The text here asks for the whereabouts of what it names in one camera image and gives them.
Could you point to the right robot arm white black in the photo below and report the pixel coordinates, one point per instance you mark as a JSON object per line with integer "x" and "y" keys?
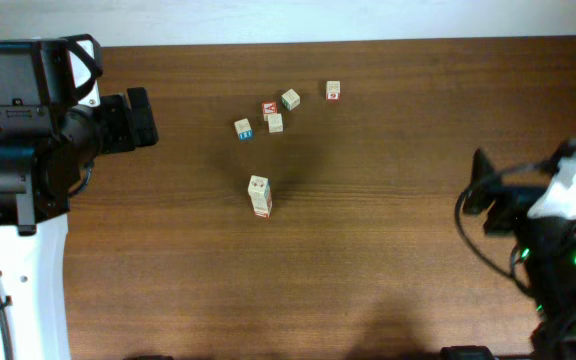
{"x": 542, "y": 263}

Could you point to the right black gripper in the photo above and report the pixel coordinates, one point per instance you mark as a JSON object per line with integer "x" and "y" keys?
{"x": 483, "y": 178}

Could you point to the wooden block letter E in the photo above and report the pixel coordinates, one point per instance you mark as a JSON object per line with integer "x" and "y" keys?
{"x": 264, "y": 212}

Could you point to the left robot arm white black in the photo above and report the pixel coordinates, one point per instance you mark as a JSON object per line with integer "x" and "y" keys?
{"x": 54, "y": 123}

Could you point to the wooden block green side I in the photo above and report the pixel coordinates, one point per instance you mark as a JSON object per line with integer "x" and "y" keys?
{"x": 290, "y": 99}

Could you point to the wooden block letter Z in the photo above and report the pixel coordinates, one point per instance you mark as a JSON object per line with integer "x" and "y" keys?
{"x": 275, "y": 123}

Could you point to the wooden block blue side Y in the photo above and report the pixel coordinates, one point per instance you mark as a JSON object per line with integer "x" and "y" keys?
{"x": 243, "y": 129}

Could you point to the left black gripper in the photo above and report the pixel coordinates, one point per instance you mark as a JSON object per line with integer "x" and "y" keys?
{"x": 123, "y": 110}

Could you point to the wooden block yellow face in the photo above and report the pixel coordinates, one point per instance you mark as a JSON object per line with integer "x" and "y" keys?
{"x": 259, "y": 187}

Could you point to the black equipment at table edge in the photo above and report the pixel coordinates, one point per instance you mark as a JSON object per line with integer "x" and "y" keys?
{"x": 466, "y": 353}

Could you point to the wooden block red side K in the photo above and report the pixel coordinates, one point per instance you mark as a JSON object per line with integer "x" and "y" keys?
{"x": 332, "y": 90}

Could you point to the wooden block red A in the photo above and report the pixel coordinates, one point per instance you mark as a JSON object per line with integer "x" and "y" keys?
{"x": 269, "y": 108}

